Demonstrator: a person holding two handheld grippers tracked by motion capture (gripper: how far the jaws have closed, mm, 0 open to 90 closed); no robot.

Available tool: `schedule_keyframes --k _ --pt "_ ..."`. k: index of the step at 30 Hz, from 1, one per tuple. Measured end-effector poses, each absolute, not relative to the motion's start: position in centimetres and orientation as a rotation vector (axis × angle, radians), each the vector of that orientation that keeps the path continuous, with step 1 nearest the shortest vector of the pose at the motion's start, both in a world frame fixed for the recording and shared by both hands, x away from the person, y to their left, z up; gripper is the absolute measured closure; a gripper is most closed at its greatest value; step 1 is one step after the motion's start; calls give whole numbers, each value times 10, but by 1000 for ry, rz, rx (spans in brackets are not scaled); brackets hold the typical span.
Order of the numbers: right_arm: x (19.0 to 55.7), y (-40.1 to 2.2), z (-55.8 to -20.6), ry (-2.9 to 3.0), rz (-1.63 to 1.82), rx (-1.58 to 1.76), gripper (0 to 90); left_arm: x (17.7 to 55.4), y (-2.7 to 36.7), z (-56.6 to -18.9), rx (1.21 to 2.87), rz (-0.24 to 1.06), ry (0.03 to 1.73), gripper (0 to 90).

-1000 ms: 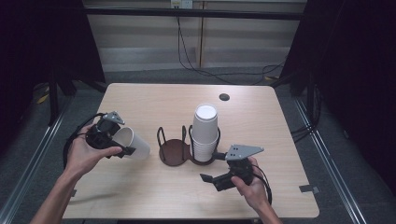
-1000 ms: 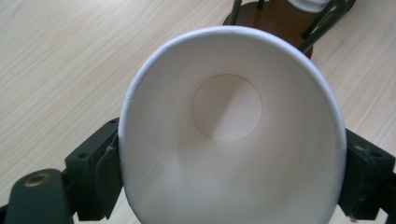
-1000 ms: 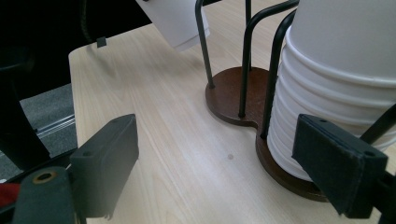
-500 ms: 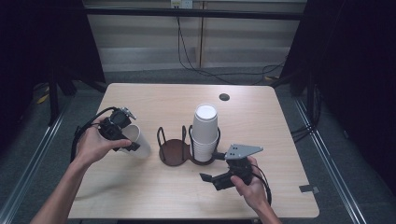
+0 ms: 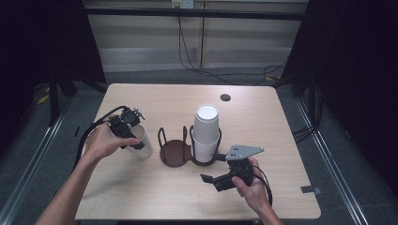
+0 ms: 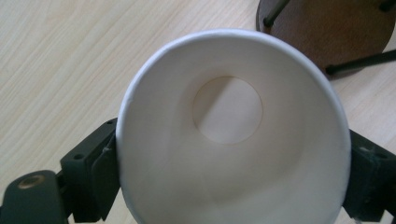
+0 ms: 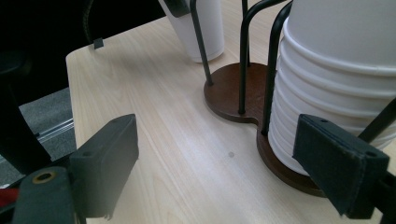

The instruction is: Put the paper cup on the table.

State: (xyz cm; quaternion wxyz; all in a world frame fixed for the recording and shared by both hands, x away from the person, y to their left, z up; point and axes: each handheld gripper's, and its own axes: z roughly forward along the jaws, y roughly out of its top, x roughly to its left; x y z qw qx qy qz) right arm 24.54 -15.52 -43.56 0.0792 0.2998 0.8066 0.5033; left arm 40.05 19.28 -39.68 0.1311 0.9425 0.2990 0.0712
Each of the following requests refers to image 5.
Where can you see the stack of white paper cups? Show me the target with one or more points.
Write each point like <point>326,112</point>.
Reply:
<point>206,134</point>

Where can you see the person's left hand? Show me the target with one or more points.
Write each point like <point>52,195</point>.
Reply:
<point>103,142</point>

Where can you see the black curtain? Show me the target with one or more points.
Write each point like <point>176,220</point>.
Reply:
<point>359,62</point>
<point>37,47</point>

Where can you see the person's right hand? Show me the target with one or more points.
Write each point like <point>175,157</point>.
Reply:
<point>253,190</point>

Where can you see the metal floor rail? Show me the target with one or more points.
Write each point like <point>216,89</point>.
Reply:
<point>28,178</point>
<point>331,168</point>

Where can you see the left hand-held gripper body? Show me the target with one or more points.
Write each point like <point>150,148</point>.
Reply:
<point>122,123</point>

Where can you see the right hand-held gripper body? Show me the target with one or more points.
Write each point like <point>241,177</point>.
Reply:
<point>239,170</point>

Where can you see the grey tape piece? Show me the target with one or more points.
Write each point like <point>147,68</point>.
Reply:
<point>310,189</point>

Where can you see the black horizontal metal bar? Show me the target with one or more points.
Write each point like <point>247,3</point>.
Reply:
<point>187,13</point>

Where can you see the dark brown double cup holder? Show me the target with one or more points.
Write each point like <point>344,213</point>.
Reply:
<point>175,153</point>

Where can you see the small black tape strip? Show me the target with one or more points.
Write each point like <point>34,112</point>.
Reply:
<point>77,131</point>

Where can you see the white wall socket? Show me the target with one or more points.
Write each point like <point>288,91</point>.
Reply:
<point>183,3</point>

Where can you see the white disposable cup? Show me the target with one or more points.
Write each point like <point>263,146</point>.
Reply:
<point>145,148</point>

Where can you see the dark round table grommet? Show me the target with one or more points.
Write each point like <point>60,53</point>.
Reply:
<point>225,97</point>

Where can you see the yellow floor tape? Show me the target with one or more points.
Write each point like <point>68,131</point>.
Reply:
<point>42,98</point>

